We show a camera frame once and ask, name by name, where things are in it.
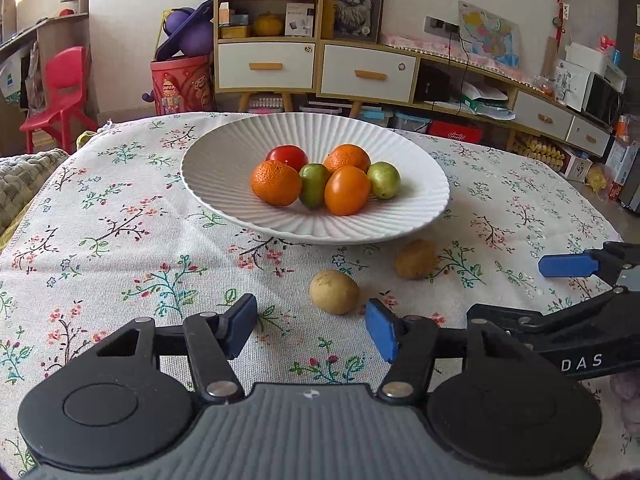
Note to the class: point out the wooden cabinet with drawers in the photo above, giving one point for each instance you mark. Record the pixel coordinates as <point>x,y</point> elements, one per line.
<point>388,73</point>

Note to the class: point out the red tomato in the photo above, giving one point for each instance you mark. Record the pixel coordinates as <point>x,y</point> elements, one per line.
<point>290,155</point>

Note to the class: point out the brown round fruit near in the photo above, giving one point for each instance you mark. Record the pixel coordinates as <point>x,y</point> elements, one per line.
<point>334,292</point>

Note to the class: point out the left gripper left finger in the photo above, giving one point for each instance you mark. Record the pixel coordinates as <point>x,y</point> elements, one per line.
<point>210,341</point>

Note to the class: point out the colourful map board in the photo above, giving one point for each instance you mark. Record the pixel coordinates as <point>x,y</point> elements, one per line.
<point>488,35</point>

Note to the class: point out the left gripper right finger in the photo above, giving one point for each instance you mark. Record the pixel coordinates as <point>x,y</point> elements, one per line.
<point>411,345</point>

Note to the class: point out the black speaker box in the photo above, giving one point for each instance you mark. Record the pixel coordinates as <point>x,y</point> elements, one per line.
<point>432,84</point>

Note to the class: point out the white product box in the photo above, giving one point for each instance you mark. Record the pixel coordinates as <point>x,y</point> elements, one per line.
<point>299,19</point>

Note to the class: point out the large orange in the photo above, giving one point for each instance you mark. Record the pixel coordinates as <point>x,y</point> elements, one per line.
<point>347,155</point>

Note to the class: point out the red box under cabinet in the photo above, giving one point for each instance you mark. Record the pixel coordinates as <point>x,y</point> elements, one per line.
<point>452,131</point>

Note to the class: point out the red printed bucket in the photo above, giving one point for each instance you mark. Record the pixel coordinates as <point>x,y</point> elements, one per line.
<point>182,85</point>

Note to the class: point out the wooden bookshelf desk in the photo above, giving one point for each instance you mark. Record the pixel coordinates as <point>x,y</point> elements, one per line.
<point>32,32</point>

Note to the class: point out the small mandarin orange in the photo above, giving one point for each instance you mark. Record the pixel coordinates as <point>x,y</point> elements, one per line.
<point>275,183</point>

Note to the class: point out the yellow pumpkin ornament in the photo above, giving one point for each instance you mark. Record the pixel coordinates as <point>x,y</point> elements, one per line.
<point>268,25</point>

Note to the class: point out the white microwave appliance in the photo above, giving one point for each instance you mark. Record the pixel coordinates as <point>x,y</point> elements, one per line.
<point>587,92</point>

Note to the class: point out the red plastic chair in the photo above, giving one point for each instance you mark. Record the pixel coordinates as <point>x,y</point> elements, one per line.
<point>66,84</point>

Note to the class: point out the green fruit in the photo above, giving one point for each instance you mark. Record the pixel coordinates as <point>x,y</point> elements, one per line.
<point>314,178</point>
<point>385,180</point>

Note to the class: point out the purple toy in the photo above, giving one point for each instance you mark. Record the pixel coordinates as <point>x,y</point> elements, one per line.
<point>188,31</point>

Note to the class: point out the floral tablecloth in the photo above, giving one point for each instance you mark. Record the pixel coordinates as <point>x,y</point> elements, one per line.
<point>114,234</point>

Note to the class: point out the checked grey cushion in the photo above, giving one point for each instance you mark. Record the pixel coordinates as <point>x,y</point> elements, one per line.
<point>22,176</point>

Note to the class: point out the smooth orange tomato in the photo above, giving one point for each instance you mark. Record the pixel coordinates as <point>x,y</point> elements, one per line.
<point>347,191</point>

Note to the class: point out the brown kiwi fruit far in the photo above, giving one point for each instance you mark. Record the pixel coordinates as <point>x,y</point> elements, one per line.
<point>416,260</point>

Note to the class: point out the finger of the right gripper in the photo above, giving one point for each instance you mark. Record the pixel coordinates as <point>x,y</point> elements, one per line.
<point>607,263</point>
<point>535,327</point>

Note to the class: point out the white ribbed plate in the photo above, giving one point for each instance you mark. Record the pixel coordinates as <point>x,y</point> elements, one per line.
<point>217,168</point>

